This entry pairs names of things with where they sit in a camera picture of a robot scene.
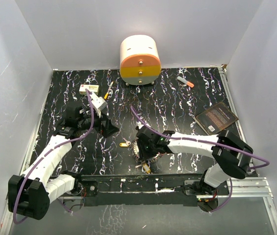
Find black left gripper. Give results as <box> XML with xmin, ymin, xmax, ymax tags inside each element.
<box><xmin>77</xmin><ymin>109</ymin><xmax>119</xmax><ymax>138</ymax></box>

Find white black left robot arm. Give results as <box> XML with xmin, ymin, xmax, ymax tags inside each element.
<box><xmin>8</xmin><ymin>104</ymin><xmax>119</xmax><ymax>224</ymax></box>

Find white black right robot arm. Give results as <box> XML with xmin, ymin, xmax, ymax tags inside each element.
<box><xmin>132</xmin><ymin>126</ymin><xmax>253</xmax><ymax>194</ymax></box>

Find yellow key tag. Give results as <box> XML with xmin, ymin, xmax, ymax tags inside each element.
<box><xmin>135</xmin><ymin>163</ymin><xmax>151</xmax><ymax>174</ymax></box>
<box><xmin>119</xmin><ymin>138</ymin><xmax>131</xmax><ymax>148</ymax></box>

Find yellow and white pen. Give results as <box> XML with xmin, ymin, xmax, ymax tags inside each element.
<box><xmin>104</xmin><ymin>81</ymin><xmax>114</xmax><ymax>100</ymax></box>

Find white small cardboard box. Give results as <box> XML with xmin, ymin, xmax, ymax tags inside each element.
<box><xmin>79</xmin><ymin>84</ymin><xmax>100</xmax><ymax>95</ymax></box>

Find orange and grey marker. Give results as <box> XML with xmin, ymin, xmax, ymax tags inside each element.
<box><xmin>177</xmin><ymin>76</ymin><xmax>195</xmax><ymax>88</ymax></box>

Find dark paperback book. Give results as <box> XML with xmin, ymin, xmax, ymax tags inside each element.
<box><xmin>194</xmin><ymin>102</ymin><xmax>238</xmax><ymax>135</ymax></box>

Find round three-colour drawer cabinet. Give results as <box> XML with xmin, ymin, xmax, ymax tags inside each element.
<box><xmin>120</xmin><ymin>35</ymin><xmax>161</xmax><ymax>86</ymax></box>

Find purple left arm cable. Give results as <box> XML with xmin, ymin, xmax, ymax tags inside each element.
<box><xmin>12</xmin><ymin>88</ymin><xmax>99</xmax><ymax>225</ymax></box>

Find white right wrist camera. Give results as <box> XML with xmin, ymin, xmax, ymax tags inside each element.
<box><xmin>135</xmin><ymin>124</ymin><xmax>144</xmax><ymax>131</ymax></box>

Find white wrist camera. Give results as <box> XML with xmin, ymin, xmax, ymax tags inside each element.
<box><xmin>90</xmin><ymin>93</ymin><xmax>107</xmax><ymax>118</ymax></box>
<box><xmin>135</xmin><ymin>124</ymin><xmax>144</xmax><ymax>131</ymax></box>

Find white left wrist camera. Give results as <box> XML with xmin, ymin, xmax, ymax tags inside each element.
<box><xmin>90</xmin><ymin>93</ymin><xmax>107</xmax><ymax>118</ymax></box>

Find aluminium frame rail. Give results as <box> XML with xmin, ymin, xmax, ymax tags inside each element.
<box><xmin>0</xmin><ymin>177</ymin><xmax>277</xmax><ymax>235</ymax></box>

